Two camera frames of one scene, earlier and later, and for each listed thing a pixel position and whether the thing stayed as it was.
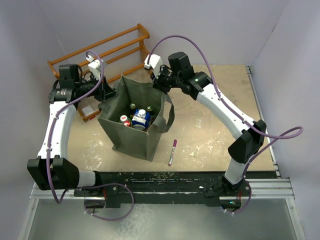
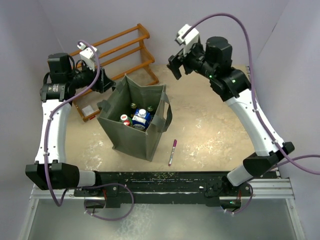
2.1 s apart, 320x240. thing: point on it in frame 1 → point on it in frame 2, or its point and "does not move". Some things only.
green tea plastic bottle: x=123 y=118 does not move
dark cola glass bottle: x=128 y=123 does not move
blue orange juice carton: x=141 y=119 does not move
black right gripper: x=159 y=83 → x=176 y=61
